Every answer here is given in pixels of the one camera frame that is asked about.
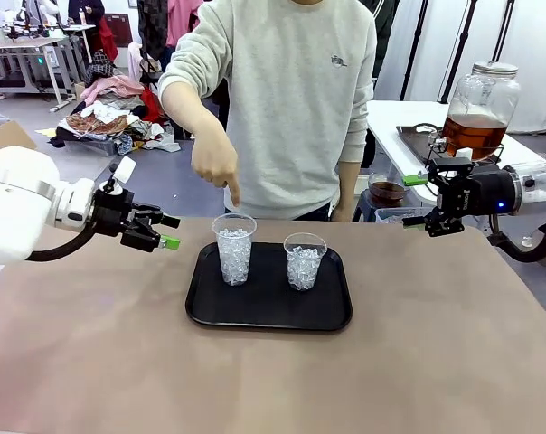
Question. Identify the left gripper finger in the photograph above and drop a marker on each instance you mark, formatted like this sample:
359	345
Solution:
142	237
151	215

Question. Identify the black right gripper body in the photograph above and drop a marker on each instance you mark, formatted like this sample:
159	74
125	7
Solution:
485	192

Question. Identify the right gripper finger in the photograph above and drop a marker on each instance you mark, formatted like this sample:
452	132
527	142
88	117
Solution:
442	221
449	168

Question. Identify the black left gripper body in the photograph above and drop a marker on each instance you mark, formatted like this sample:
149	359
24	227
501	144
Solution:
112	212

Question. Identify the tall clear cup with ice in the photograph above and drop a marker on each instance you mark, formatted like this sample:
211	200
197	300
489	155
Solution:
234	253

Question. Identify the short clear cup with ice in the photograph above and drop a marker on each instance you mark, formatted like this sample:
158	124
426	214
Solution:
304	267

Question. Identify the person's left forearm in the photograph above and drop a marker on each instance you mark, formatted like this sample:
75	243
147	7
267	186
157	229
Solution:
349	181

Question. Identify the person's right forearm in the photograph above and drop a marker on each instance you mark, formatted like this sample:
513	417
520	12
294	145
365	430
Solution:
187	113

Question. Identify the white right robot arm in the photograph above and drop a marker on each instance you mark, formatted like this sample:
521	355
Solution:
535	181

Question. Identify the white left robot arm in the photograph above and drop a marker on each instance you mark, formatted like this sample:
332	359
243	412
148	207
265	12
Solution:
15	203

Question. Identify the glass drink dispenser jar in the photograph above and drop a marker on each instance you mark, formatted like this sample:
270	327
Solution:
481	113

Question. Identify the person's right hand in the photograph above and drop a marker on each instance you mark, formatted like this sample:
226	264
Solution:
214	158

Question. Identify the person's left hand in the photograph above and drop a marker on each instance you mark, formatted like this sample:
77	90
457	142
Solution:
345	211

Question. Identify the dark tray under dispenser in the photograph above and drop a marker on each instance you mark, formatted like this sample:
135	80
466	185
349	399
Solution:
415	140

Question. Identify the clear plastic ice container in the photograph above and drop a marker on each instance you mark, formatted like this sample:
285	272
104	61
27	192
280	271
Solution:
395	214

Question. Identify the bowl of brown liquid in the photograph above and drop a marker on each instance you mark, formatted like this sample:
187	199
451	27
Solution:
387	189

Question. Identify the white side table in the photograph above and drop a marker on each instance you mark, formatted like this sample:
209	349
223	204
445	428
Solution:
390	117

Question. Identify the grey stool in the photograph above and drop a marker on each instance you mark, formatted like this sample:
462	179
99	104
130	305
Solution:
362	208

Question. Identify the pile of clothes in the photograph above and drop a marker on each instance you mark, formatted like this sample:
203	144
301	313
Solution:
115	113

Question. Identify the black tripod stand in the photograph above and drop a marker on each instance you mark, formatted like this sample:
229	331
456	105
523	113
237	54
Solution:
456	50
413	50
503	31

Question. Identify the brown cardboard box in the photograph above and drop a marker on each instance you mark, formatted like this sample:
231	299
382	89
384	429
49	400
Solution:
8	135

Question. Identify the black plastic serving tray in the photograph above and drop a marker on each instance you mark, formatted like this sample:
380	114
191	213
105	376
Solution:
264	307

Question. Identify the dark green hanging jacket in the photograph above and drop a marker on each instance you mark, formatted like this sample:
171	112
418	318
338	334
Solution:
386	27

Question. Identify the person's grey sweatshirt torso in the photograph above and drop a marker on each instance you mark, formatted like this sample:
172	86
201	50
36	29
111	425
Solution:
291	99

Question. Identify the red hanging cloth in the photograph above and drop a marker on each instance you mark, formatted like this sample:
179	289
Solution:
108	38

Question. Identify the background workbench table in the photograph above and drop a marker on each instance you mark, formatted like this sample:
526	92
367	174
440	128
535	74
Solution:
24	50

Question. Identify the dark patterned hanging garment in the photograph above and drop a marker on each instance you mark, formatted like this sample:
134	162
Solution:
152	27

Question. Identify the figure in pink top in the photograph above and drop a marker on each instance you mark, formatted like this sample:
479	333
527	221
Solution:
182	18

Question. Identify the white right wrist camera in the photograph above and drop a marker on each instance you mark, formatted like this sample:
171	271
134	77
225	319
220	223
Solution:
464	153

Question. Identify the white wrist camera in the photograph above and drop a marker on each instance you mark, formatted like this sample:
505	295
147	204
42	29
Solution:
125	169
464	153

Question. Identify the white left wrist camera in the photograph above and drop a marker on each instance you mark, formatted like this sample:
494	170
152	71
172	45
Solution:
125	169

